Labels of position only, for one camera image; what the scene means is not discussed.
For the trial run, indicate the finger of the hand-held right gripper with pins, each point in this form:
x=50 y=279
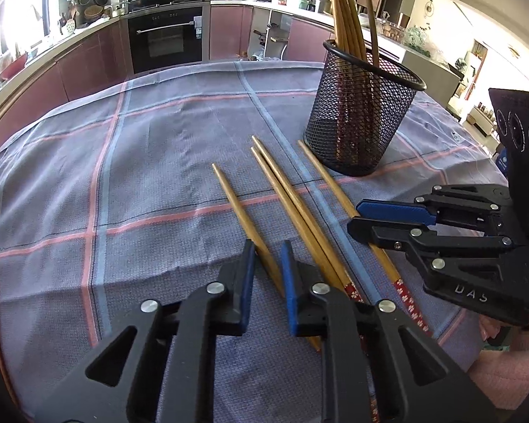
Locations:
x=379 y=234
x=392 y=212

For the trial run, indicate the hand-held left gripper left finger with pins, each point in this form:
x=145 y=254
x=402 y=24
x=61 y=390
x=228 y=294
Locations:
x=229 y=308

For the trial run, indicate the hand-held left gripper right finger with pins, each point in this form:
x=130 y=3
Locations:
x=293 y=295

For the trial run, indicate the black mesh pen holder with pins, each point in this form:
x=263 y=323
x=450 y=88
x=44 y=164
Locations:
x=357 y=132

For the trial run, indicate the bunch of wooden chopsticks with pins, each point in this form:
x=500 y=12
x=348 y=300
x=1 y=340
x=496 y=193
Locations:
x=344 y=22

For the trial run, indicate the person's right forearm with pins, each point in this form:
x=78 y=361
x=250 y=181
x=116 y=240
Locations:
x=511 y=365

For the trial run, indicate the blue plaid tablecloth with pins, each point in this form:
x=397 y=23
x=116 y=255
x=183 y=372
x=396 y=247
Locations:
x=158 y=185

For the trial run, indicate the clear plastic bag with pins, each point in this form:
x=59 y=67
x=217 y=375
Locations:
x=421 y=42

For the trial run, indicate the clear plastic food container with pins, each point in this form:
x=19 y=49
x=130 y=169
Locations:
x=393 y=31

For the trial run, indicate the pink base cabinets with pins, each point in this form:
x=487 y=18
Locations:
x=229 y=31
x=83 y=61

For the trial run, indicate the black built-in oven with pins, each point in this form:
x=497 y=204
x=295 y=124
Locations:
x=165 y=39

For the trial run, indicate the pink bowl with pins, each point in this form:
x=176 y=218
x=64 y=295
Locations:
x=13 y=65

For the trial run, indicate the woven basket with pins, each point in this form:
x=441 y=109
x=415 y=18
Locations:
x=93 y=12

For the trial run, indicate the kitchen window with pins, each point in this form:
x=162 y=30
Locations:
x=17 y=9

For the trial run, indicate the wall clock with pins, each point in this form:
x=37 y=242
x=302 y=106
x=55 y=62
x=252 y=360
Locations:
x=430 y=9

